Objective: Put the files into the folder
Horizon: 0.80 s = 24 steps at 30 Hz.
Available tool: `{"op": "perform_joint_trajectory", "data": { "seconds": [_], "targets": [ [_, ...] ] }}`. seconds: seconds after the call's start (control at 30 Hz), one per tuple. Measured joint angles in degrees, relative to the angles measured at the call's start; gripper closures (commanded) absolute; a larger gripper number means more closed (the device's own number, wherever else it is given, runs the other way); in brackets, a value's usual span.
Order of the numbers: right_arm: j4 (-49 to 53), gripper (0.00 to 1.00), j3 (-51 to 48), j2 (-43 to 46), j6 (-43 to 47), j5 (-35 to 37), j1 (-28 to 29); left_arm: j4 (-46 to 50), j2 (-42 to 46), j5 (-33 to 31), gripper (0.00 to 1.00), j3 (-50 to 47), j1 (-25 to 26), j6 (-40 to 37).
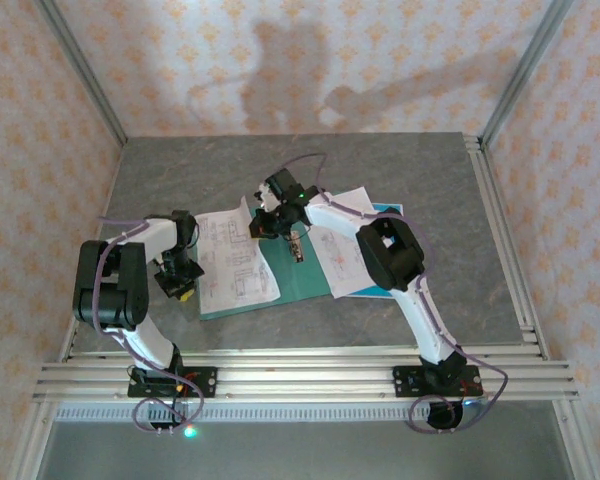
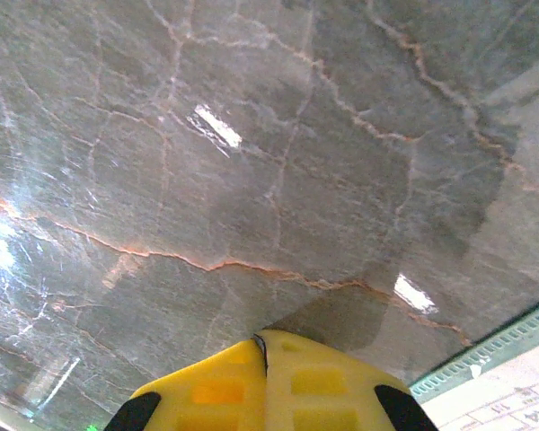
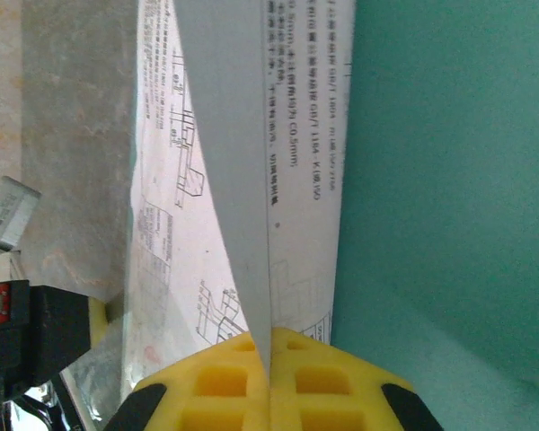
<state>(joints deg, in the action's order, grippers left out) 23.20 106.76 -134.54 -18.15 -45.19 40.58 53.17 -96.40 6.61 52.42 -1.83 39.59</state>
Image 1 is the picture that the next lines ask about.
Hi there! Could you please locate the white technical drawing paper sheet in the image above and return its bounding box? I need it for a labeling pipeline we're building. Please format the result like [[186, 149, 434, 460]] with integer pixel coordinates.
[[299, 186, 381, 300], [195, 182, 283, 317]]

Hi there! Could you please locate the green file folder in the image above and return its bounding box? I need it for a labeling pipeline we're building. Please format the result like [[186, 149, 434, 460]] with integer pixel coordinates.
[[198, 201, 334, 322]]

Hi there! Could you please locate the light blue sheet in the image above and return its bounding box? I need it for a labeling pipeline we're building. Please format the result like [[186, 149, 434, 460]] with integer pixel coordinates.
[[342, 202, 405, 300]]

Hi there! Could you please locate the metal folder clip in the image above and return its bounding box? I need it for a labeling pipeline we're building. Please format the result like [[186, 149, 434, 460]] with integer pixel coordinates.
[[287, 229, 306, 265]]

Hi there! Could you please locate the wide aluminium front beam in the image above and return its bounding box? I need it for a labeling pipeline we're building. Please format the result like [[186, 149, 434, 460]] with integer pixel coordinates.
[[32, 360, 580, 404]]

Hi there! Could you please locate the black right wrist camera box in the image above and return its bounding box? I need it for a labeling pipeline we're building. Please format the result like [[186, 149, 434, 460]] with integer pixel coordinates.
[[264, 168, 305, 204]]

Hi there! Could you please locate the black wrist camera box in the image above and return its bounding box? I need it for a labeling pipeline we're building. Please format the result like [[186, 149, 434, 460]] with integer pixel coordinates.
[[264, 168, 305, 204], [171, 209, 199, 236]]

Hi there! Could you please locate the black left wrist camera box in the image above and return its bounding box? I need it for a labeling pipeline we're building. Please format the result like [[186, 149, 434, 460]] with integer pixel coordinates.
[[171, 209, 199, 236]]

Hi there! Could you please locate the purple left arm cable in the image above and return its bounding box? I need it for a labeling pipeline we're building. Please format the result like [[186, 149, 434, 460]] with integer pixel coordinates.
[[92, 215, 205, 435]]

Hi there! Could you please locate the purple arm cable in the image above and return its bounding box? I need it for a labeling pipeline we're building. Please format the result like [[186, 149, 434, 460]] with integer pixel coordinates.
[[278, 152, 510, 435], [92, 215, 205, 435]]

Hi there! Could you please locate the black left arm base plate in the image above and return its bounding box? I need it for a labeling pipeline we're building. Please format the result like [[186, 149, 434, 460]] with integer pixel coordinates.
[[127, 366, 219, 400]]

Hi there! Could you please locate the aluminium side frame rail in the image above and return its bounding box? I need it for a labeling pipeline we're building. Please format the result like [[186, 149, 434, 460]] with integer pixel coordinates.
[[58, 142, 129, 361], [462, 132, 551, 361]]

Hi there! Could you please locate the aluminium table edge rail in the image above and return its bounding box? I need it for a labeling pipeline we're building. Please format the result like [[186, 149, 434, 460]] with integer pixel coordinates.
[[59, 343, 551, 362]]

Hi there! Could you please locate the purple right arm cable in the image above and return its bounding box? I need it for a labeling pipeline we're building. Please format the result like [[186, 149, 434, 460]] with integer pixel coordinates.
[[278, 152, 510, 435]]

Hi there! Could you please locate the white slotted cable duct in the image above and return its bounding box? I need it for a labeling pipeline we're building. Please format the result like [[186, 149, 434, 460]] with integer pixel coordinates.
[[54, 402, 561, 424]]

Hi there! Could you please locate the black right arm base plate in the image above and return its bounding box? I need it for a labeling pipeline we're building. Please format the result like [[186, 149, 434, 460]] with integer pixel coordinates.
[[392, 364, 481, 399]]

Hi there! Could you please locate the aluminium frame leg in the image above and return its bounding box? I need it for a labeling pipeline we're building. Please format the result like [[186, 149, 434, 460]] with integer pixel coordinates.
[[554, 399, 600, 480], [7, 399, 59, 480]]

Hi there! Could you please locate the aluminium corner frame post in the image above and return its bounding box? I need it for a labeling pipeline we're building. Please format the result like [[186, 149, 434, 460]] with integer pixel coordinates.
[[478, 0, 576, 149], [33, 0, 130, 147]]

